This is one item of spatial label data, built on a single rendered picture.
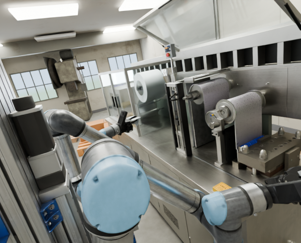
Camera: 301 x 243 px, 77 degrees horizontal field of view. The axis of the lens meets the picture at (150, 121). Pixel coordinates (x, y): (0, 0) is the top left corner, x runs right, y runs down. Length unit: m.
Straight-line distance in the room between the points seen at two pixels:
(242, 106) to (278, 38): 0.43
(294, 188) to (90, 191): 0.47
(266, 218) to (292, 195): 0.59
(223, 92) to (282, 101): 0.35
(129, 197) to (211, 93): 1.10
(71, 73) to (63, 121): 6.40
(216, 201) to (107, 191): 0.31
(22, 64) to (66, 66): 1.89
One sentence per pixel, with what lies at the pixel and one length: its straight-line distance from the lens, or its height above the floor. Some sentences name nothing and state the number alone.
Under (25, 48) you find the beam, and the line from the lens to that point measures 7.66.
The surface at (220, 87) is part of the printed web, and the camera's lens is 1.40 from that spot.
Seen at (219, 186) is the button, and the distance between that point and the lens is 1.11.
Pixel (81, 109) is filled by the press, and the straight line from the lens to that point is 7.39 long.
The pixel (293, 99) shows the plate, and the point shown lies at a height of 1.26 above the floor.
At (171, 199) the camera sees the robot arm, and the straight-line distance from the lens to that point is 0.60.
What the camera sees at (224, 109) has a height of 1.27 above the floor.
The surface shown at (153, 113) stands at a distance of 2.01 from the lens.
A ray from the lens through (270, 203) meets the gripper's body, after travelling 0.61.
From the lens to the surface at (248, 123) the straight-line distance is 1.27.
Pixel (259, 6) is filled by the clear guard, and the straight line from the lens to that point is 1.26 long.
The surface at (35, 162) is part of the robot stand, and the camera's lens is 0.75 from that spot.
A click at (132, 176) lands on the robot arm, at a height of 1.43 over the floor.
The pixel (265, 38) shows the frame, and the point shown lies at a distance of 1.40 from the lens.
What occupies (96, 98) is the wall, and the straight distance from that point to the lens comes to 8.58.
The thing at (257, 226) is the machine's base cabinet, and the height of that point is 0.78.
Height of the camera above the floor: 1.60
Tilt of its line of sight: 17 degrees down
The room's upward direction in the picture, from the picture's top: 11 degrees counter-clockwise
